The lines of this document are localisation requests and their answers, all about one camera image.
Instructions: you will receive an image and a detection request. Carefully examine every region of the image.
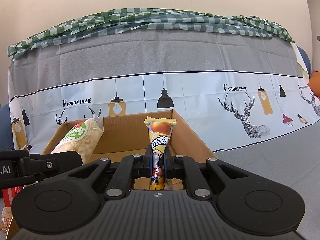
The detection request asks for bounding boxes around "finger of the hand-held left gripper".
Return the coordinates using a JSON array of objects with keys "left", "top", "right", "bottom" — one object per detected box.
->
[{"left": 18, "top": 151, "right": 83, "bottom": 182}]

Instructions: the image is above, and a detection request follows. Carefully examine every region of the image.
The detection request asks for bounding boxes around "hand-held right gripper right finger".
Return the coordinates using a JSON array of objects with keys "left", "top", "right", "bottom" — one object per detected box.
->
[{"left": 164, "top": 145, "right": 253, "bottom": 198}]

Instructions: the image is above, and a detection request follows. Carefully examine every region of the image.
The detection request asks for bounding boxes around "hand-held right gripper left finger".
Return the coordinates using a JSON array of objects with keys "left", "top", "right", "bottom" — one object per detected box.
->
[{"left": 65, "top": 145, "right": 153, "bottom": 198}]

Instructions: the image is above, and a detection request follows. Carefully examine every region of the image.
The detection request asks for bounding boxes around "red snack packet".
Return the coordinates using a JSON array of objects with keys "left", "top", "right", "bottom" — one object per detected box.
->
[{"left": 2, "top": 185, "right": 24, "bottom": 207}]

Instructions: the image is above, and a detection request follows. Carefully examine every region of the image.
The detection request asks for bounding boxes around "green label snack packet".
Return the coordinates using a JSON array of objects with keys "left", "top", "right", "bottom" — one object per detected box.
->
[{"left": 50, "top": 116, "right": 104, "bottom": 164}]

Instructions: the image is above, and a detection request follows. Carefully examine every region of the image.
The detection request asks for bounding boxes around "yellow cone snack packet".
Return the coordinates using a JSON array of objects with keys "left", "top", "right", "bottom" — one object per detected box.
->
[{"left": 144, "top": 116, "right": 177, "bottom": 190}]

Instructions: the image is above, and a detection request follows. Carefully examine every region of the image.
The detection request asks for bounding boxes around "brown cardboard box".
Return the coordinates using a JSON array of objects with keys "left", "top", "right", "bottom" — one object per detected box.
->
[{"left": 40, "top": 109, "right": 217, "bottom": 191}]

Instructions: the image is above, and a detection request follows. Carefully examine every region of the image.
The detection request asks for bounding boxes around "beige snack packet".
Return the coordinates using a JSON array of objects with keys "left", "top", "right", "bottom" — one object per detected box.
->
[{"left": 1, "top": 206, "right": 14, "bottom": 230}]

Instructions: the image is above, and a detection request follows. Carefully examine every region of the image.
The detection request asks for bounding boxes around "grey printed sofa cover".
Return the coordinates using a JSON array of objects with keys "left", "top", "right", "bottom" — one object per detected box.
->
[{"left": 7, "top": 26, "right": 320, "bottom": 240}]

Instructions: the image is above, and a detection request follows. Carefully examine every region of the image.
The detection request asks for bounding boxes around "green checkered cloth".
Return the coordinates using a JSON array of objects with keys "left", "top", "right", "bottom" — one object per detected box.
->
[{"left": 7, "top": 7, "right": 295, "bottom": 60}]

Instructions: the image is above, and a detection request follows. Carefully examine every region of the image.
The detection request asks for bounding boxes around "cream cloth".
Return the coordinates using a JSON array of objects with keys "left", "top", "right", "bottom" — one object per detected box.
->
[{"left": 291, "top": 42, "right": 310, "bottom": 80}]

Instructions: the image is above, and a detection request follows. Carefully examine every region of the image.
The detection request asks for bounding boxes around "orange armchair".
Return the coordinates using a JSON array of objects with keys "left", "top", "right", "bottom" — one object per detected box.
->
[{"left": 308, "top": 70, "right": 320, "bottom": 98}]

